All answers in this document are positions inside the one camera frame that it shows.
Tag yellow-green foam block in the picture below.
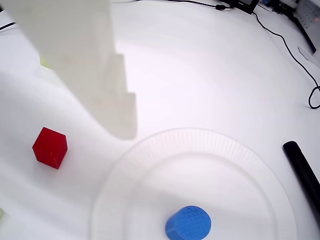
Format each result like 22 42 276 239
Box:
38 53 66 87

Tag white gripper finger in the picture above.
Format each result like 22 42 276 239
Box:
4 0 138 140

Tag small white flat tab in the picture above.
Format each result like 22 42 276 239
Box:
297 45 320 74

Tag black cylindrical tube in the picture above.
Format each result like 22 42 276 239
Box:
282 140 320 224

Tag white perforated metal panel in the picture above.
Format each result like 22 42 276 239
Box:
287 0 320 55

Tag black electronic device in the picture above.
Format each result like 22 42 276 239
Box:
228 0 260 15

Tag long black cable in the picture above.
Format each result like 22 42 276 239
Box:
251 11 320 110

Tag white paper plate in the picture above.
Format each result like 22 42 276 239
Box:
90 127 299 240

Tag blue ribbed cylinder block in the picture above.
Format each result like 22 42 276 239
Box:
164 205 212 240

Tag red studded cube block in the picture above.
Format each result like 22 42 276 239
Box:
31 126 69 171

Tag thin black cable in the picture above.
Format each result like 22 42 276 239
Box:
0 21 17 32

